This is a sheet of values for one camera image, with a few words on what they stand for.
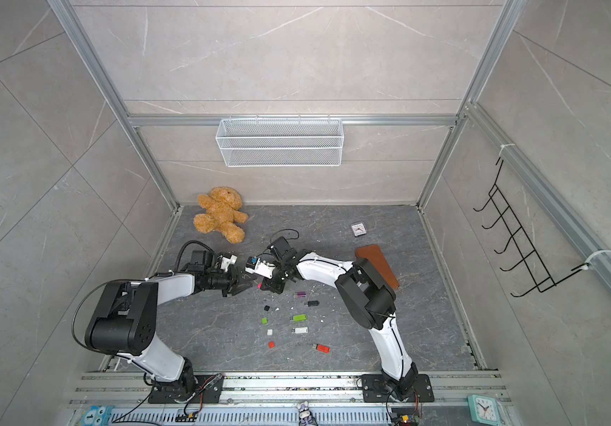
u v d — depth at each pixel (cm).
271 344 82
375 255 103
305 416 67
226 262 88
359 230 109
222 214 107
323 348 80
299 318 88
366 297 53
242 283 82
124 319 47
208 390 73
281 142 101
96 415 69
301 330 84
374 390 74
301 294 92
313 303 91
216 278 80
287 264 72
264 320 86
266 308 89
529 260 64
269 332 84
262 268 82
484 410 69
